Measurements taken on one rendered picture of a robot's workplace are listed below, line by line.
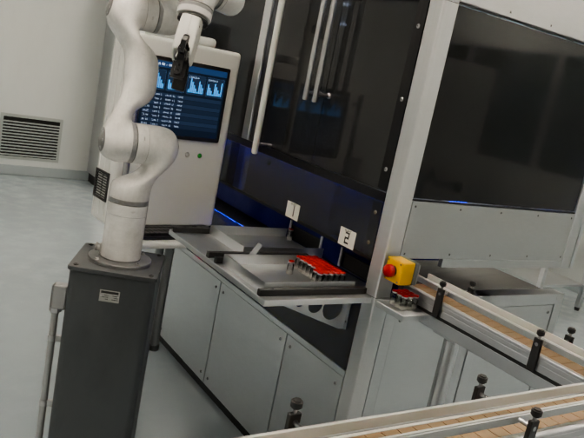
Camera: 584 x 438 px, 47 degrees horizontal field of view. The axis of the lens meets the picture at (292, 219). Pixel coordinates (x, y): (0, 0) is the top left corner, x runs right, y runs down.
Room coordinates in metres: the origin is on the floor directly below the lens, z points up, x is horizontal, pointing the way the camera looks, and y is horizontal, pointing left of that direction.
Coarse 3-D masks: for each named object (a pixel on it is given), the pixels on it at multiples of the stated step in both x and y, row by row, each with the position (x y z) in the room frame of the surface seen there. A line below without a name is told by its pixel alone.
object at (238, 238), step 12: (216, 228) 2.45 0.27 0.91; (228, 228) 2.47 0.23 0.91; (240, 228) 2.50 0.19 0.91; (252, 228) 2.53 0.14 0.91; (264, 228) 2.57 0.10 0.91; (276, 228) 2.60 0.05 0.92; (228, 240) 2.32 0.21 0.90; (240, 240) 2.43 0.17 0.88; (252, 240) 2.46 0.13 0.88; (264, 240) 2.50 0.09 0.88; (276, 240) 2.54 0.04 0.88; (288, 240) 2.57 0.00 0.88; (300, 252) 2.36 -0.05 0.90; (312, 252) 2.39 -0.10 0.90
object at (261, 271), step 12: (228, 264) 2.06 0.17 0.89; (240, 264) 2.01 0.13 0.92; (252, 264) 2.14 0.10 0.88; (264, 264) 2.17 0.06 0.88; (276, 264) 2.20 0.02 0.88; (240, 276) 1.99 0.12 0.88; (252, 276) 1.94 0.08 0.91; (264, 276) 2.04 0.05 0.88; (276, 276) 2.06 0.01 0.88; (288, 276) 2.09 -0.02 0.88; (300, 276) 2.12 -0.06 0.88
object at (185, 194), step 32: (160, 64) 2.62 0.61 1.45; (192, 64) 2.71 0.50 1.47; (224, 64) 2.82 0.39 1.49; (160, 96) 2.63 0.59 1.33; (192, 96) 2.73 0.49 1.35; (224, 96) 2.83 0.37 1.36; (192, 128) 2.74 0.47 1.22; (224, 128) 2.85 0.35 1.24; (192, 160) 2.77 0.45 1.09; (96, 192) 2.62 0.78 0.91; (160, 192) 2.68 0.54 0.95; (192, 192) 2.78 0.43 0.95; (160, 224) 2.70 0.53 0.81; (192, 224) 2.80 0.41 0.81
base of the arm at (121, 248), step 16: (112, 208) 1.94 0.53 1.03; (128, 208) 1.93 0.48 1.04; (144, 208) 1.97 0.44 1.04; (112, 224) 1.93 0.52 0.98; (128, 224) 1.93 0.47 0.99; (144, 224) 1.99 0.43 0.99; (112, 240) 1.93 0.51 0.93; (128, 240) 1.94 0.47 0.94; (96, 256) 1.92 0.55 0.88; (112, 256) 1.93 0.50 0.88; (128, 256) 1.94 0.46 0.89; (144, 256) 2.04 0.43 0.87
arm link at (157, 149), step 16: (144, 128) 1.97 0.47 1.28; (160, 128) 2.00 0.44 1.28; (144, 144) 1.94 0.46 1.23; (160, 144) 1.97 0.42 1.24; (176, 144) 2.01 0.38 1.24; (144, 160) 1.96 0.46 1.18; (160, 160) 1.97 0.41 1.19; (128, 176) 1.97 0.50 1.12; (144, 176) 1.96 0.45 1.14; (112, 192) 1.94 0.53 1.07; (128, 192) 1.93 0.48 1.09; (144, 192) 1.96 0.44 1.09
